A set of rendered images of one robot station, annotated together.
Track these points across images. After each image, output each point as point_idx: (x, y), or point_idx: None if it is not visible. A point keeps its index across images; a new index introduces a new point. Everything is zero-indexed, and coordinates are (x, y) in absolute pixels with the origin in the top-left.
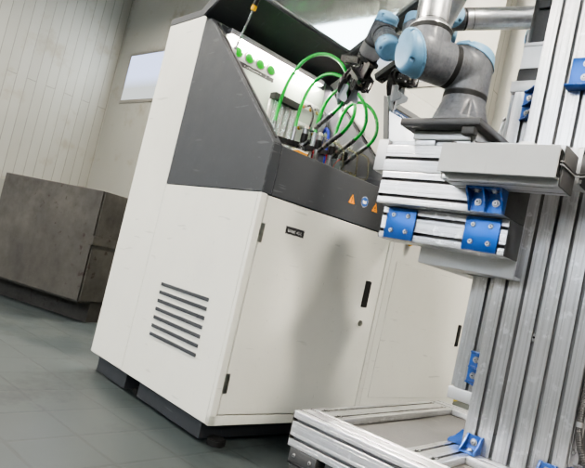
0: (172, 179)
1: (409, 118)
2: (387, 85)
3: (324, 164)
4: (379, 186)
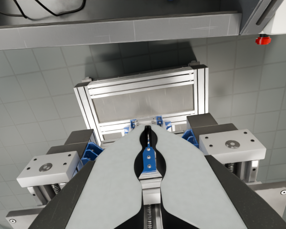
0: None
1: (10, 223)
2: (43, 221)
3: (27, 48)
4: (45, 154)
